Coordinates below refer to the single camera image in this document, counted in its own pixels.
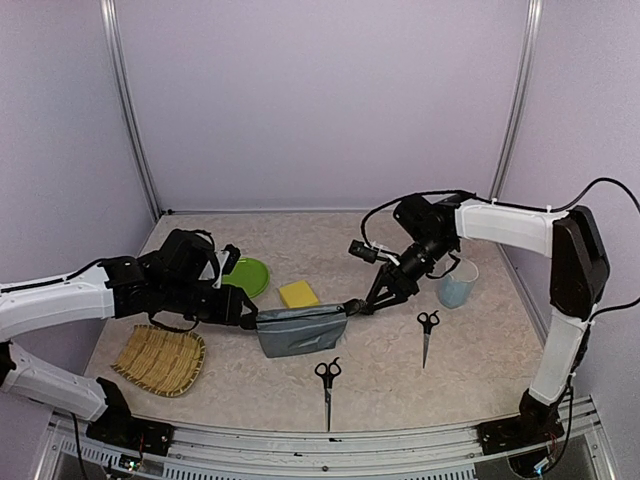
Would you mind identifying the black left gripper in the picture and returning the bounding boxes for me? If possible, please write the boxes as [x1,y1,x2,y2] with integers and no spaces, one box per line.
[160,278,258,326]

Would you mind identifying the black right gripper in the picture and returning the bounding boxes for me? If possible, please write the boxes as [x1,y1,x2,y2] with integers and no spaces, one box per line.
[367,232,455,311]

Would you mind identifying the grey zipper pouch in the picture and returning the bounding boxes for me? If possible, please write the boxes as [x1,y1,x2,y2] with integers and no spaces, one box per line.
[256,299,363,359]

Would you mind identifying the black handled scissors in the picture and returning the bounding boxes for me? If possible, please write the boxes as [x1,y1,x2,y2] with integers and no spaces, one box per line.
[314,357,342,432]
[416,310,440,369]

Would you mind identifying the black handled scissors front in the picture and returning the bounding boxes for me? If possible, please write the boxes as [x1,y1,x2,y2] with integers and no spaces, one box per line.
[314,357,342,432]

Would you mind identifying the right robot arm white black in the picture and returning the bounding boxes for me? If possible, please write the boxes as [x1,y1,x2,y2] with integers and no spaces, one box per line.
[362,190,639,444]

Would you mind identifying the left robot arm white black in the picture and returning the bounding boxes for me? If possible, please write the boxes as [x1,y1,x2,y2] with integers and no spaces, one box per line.
[1,229,258,445]

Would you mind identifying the green plastic plate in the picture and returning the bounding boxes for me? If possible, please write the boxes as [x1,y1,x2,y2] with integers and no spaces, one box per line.
[222,257,270,299]

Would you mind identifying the yellow sponge block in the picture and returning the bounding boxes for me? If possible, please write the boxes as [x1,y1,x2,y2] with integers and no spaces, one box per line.
[278,280,320,308]

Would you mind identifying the light blue cup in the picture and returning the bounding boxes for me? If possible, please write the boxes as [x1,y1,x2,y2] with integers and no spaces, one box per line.
[437,259,479,309]

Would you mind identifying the woven bamboo tray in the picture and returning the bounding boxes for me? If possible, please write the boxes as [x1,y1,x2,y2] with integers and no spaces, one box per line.
[111,325,206,398]

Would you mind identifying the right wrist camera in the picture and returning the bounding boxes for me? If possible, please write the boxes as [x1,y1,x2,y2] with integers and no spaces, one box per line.
[348,240,400,266]

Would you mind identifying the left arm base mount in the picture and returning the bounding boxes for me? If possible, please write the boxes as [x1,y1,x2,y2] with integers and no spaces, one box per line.
[86,377,174,457]

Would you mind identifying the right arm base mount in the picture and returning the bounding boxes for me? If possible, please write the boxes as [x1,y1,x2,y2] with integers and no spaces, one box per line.
[476,388,567,455]

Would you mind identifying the right aluminium frame post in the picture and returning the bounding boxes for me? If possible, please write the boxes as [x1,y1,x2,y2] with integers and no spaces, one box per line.
[488,0,544,200]

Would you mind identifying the aluminium frame post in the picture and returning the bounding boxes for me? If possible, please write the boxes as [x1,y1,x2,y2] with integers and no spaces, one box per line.
[488,0,544,200]
[100,0,163,222]

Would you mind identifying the front aluminium rail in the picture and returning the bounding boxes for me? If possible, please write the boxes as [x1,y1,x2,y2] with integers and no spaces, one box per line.
[44,397,616,480]

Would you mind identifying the left aluminium frame post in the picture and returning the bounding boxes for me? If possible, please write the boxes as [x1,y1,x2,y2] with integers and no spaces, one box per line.
[100,0,163,222]

